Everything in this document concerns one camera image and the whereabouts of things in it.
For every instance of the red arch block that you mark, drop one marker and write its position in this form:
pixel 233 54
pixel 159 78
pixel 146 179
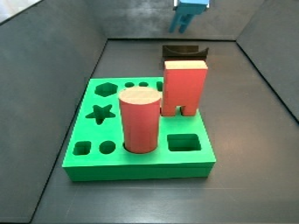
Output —
pixel 183 82

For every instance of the green shape sorter block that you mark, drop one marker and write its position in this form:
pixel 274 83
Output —
pixel 97 156

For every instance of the blue three prong object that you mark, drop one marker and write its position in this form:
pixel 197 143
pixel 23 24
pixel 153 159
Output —
pixel 186 10

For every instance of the red cylinder peg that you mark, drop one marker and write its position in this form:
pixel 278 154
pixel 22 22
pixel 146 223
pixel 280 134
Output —
pixel 139 103

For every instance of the black curved fixture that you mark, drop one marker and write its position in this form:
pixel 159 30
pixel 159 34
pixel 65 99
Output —
pixel 185 56

